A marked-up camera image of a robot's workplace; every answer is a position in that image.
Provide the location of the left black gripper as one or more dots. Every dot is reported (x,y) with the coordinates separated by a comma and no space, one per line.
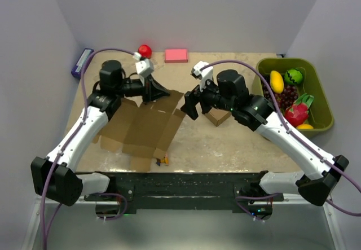
(152,91)

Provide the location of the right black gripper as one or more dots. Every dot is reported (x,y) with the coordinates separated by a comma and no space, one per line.
(191,97)

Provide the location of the large brown cardboard box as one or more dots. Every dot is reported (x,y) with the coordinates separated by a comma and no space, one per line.
(143,132)

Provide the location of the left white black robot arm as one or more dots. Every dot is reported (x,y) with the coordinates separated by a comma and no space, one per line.
(54,176)

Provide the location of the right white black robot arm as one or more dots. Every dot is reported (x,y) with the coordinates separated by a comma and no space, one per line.
(319,170)

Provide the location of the small folded cardboard box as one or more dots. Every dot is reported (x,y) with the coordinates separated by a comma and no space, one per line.
(217,116)

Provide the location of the pink rectangular box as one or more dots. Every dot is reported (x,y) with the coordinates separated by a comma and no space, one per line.
(176,56)

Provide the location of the purple blue box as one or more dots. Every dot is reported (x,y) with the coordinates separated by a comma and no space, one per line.
(76,70)

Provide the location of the red apple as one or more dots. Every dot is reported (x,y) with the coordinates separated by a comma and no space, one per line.
(145,51)

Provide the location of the small snack wrapper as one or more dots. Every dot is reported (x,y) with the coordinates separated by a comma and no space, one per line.
(163,161)

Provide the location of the yellow mango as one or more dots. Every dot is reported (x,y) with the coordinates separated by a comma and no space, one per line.
(276,82)

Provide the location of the purple grapes bunch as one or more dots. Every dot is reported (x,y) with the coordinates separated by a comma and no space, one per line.
(284,99)

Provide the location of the green round fruit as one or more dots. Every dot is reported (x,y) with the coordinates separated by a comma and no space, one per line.
(293,77)

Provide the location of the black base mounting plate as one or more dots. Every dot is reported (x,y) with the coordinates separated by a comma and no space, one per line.
(237,192)

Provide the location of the red dragon fruit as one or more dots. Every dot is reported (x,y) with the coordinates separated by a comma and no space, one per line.
(298,112)

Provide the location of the olive green plastic bin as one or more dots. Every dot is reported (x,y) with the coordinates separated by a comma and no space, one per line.
(320,116)

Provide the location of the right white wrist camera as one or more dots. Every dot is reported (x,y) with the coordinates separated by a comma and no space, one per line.
(203,72)

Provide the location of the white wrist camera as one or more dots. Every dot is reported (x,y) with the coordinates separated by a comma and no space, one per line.
(203,72)
(143,65)

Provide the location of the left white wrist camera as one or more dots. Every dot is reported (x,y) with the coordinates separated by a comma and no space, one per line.
(143,65)

